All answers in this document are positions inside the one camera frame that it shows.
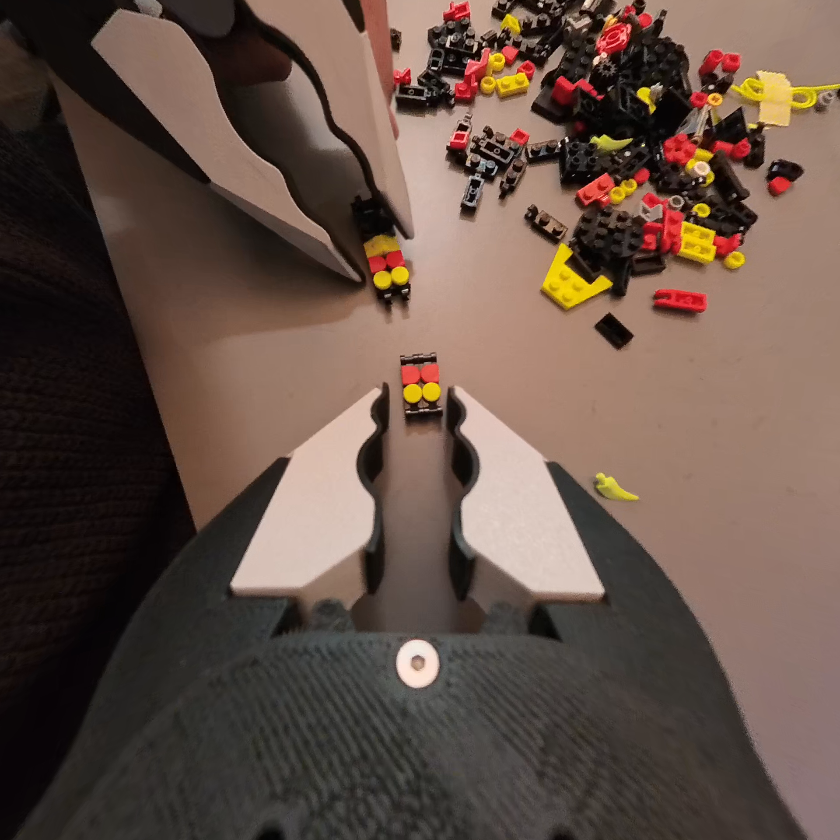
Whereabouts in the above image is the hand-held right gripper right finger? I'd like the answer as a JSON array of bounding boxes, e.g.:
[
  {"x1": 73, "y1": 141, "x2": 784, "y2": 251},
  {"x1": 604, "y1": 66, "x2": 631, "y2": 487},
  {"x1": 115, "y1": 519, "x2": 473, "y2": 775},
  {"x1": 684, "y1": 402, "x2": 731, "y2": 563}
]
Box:
[{"x1": 448, "y1": 385, "x2": 607, "y2": 614}]

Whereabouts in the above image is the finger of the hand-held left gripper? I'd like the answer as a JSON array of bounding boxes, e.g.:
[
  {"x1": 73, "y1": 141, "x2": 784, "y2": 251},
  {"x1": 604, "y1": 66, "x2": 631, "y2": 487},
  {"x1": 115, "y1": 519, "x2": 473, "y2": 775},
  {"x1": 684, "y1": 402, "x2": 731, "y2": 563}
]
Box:
[
  {"x1": 91, "y1": 8, "x2": 382, "y2": 284},
  {"x1": 243, "y1": 0, "x2": 416, "y2": 240}
]

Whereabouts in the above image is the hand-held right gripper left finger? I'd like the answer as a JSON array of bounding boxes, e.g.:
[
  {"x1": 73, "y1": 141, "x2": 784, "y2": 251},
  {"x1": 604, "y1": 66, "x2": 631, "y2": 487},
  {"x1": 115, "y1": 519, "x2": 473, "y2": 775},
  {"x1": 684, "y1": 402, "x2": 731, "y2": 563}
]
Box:
[{"x1": 228, "y1": 386, "x2": 392, "y2": 601}]

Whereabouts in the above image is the short black lego assembly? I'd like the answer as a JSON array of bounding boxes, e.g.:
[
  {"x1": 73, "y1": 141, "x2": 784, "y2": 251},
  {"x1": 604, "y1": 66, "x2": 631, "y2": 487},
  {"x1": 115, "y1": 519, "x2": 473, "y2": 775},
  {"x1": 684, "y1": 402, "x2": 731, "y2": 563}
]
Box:
[{"x1": 399, "y1": 352, "x2": 446, "y2": 421}]

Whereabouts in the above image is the long black lego assembly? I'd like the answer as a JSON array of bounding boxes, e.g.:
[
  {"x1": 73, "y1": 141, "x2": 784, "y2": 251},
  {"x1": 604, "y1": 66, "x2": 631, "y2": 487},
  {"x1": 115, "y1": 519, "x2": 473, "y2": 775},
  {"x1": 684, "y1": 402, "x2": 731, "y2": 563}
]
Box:
[{"x1": 351, "y1": 193, "x2": 413, "y2": 306}]

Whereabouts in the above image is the lime green lego claw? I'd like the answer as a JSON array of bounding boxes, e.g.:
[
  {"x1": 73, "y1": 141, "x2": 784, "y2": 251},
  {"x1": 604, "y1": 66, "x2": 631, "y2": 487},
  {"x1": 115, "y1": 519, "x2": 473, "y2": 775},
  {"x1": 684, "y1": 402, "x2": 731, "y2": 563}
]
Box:
[{"x1": 594, "y1": 472, "x2": 641, "y2": 503}]

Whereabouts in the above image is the black lego tile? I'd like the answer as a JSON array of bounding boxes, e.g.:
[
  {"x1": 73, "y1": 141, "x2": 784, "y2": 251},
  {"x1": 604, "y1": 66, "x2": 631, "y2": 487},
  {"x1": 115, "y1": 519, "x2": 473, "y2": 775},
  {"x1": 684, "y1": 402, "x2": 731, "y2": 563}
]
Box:
[{"x1": 594, "y1": 313, "x2": 635, "y2": 350}]

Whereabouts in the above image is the yellow lego wedge plate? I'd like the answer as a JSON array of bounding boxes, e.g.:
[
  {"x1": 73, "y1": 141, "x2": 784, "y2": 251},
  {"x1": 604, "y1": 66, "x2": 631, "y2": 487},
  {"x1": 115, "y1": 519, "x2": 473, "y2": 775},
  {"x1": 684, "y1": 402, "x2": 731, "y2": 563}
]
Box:
[{"x1": 541, "y1": 243, "x2": 614, "y2": 309}]

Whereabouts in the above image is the pile of loose lego pieces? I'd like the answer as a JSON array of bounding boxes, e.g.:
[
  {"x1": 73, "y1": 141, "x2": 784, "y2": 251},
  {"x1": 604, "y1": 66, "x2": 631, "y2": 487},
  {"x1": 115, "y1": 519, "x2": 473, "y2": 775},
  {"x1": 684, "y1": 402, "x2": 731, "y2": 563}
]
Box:
[{"x1": 390, "y1": 0, "x2": 840, "y2": 273}]

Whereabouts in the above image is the black and red curved lego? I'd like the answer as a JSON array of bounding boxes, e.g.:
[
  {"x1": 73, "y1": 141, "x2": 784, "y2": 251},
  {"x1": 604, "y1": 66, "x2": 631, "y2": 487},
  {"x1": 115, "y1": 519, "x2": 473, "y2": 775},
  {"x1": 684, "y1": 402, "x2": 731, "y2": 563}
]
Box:
[{"x1": 766, "y1": 159, "x2": 805, "y2": 196}]

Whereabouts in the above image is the person's left hand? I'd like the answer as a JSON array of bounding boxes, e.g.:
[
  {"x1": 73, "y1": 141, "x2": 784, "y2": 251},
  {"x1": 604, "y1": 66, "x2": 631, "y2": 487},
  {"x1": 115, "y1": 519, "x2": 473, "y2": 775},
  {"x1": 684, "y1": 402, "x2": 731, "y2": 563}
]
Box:
[{"x1": 228, "y1": 29, "x2": 294, "y2": 88}]

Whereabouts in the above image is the dark knit sweater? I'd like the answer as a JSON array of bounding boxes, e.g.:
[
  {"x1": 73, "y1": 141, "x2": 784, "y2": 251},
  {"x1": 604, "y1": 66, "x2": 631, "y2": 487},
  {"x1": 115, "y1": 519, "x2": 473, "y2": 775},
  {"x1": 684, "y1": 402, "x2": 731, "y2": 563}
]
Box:
[{"x1": 0, "y1": 20, "x2": 198, "y2": 840}]

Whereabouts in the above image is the neon yellow lego string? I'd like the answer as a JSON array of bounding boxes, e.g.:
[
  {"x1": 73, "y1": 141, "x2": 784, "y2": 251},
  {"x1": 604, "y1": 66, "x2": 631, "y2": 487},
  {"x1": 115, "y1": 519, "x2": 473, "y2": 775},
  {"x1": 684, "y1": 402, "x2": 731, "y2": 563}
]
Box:
[{"x1": 730, "y1": 69, "x2": 840, "y2": 130}]

